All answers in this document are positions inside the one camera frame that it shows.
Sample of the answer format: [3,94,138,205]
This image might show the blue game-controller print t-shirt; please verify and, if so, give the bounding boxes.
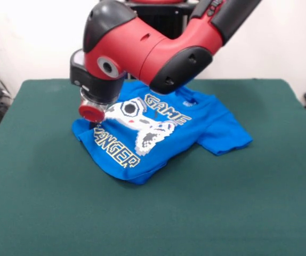
[71,81,254,186]

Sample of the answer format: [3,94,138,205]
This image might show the dark green table cloth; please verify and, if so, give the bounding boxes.
[0,78,306,256]

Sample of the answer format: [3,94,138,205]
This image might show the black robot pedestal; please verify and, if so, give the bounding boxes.
[120,0,199,81]

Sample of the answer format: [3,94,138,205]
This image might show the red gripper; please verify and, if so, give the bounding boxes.
[78,102,108,129]

